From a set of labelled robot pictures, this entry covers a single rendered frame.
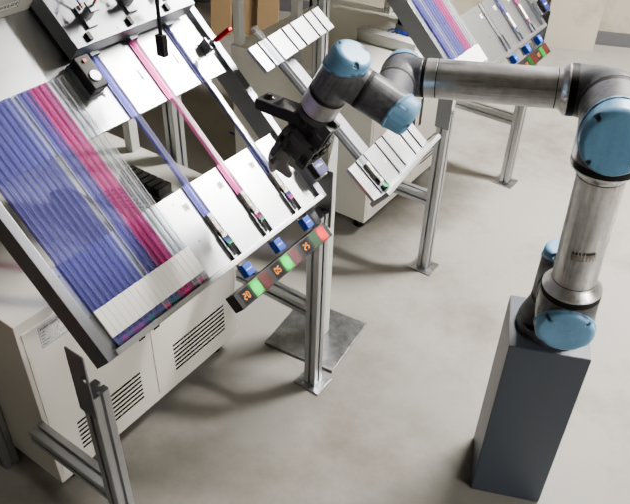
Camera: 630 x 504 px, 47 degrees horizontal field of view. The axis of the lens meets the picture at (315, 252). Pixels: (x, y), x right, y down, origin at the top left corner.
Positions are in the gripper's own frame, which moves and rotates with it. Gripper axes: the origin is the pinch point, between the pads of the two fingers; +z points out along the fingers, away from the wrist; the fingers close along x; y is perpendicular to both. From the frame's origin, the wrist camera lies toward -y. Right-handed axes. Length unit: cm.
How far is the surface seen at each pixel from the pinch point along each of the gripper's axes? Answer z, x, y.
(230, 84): 10.3, 18.9, -26.0
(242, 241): 16.5, -7.4, 5.6
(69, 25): -3.7, -15.3, -46.5
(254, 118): 12.8, 19.0, -16.4
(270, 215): 16.2, 3.5, 4.7
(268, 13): 154, 230, -127
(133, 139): 53, 18, -46
